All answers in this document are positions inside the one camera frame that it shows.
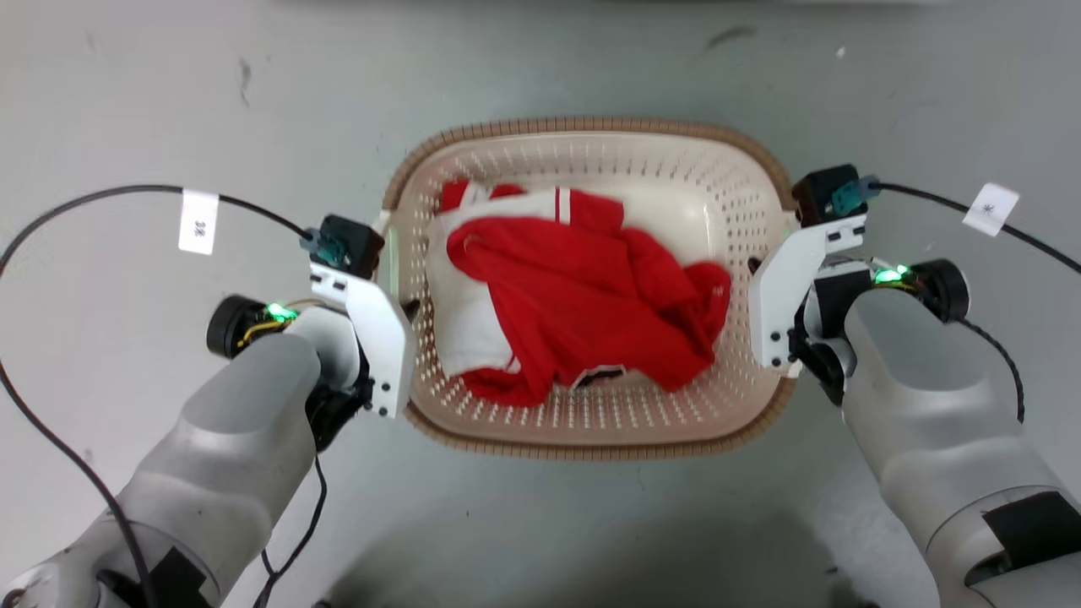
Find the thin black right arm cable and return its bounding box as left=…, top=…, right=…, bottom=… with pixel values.
left=956, top=316, right=1027, bottom=425

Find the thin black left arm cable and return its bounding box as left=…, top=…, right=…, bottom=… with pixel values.
left=250, top=454, right=329, bottom=608

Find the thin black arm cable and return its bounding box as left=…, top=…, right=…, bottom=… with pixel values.
left=250, top=454, right=329, bottom=608
left=956, top=316, right=1027, bottom=425

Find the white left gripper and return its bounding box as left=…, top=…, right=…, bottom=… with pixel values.
left=307, top=225, right=421, bottom=421

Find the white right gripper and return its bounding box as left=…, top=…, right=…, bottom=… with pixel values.
left=747, top=213, right=869, bottom=374

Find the black right camera cable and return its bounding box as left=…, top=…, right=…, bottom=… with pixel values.
left=865, top=180, right=1081, bottom=276

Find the black camera cable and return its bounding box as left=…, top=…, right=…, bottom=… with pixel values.
left=865, top=180, right=1081, bottom=276
left=0, top=184, right=315, bottom=608

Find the black left camera cable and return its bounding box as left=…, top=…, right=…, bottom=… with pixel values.
left=0, top=184, right=315, bottom=608

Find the beige plastic laundry basket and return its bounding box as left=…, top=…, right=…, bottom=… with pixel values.
left=382, top=117, right=800, bottom=462

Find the white garment with red stripes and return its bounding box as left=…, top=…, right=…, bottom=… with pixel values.
left=424, top=179, right=627, bottom=378

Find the white paper cable tag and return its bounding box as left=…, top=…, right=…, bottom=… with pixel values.
left=962, top=182, right=1021, bottom=237
left=177, top=189, right=220, bottom=256

